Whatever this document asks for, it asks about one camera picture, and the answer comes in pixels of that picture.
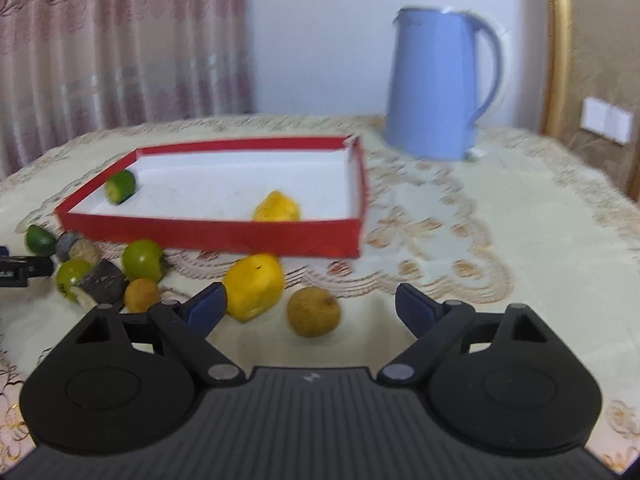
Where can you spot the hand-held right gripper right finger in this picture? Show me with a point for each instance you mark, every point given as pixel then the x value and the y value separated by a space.
pixel 412 307

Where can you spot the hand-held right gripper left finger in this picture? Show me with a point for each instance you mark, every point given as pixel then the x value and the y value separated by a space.
pixel 207 306

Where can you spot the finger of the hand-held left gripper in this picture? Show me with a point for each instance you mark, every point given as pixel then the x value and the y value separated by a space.
pixel 30 267

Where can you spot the dark green lime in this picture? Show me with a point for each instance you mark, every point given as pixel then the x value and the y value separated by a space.
pixel 40 240

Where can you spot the yellow-green lime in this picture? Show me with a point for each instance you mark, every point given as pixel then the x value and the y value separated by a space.
pixel 70 275

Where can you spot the dark fruit piece tan end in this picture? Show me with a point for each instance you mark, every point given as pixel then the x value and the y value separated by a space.
pixel 75 247

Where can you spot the yellow fruit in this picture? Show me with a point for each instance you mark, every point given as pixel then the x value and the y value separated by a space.
pixel 255 285
pixel 277 207

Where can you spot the small orange-brown fruit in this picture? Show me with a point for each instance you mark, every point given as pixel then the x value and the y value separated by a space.
pixel 141 295

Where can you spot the red shallow cardboard box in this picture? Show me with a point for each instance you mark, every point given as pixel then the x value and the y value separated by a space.
pixel 225 240

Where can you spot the dark fruit piece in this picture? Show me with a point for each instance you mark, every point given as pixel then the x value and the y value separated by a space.
pixel 105 282

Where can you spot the brown round fruit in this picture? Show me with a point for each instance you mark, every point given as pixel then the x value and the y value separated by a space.
pixel 313 312

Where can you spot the green fruit with cut end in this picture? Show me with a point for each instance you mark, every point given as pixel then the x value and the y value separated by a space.
pixel 121 186

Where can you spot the blue electric kettle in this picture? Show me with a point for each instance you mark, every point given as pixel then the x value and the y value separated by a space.
pixel 430 85

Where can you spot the pink patterned curtain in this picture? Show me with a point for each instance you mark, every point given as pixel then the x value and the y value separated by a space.
pixel 125 35

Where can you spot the white wall switch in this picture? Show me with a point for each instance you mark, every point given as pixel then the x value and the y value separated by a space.
pixel 600 117

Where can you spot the gold wall frame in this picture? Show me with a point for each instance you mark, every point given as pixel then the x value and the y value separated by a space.
pixel 557 35

